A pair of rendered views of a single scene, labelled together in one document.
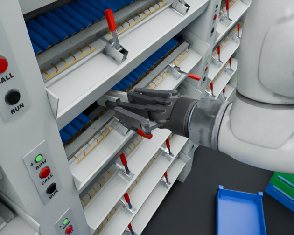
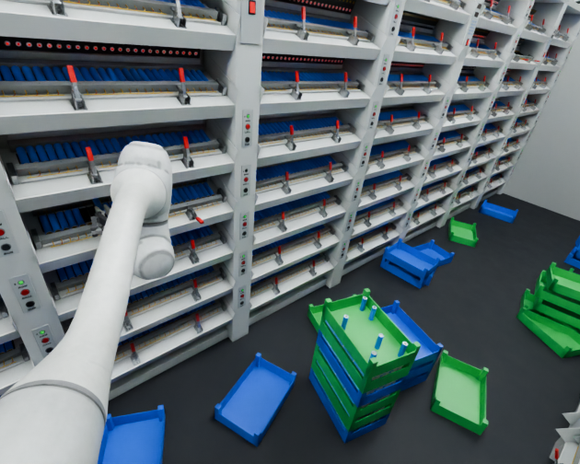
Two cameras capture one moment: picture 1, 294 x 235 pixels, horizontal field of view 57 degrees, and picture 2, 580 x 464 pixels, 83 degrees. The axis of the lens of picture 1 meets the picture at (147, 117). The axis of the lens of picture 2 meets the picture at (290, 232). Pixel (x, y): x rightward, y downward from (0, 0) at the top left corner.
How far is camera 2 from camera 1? 0.70 m
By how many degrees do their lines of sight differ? 16
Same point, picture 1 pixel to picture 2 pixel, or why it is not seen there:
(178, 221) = (203, 374)
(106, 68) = (79, 184)
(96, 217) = (71, 305)
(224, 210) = (253, 380)
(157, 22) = not seen: hidden behind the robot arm
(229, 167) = (288, 342)
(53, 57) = (40, 167)
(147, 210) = (165, 345)
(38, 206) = not seen: outside the picture
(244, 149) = not seen: hidden behind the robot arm
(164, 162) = (190, 300)
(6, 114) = not seen: outside the picture
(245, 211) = (273, 389)
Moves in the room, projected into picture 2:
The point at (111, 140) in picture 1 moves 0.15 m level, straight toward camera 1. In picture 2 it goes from (92, 242) to (55, 274)
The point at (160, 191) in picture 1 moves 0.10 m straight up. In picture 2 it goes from (189, 334) to (187, 318)
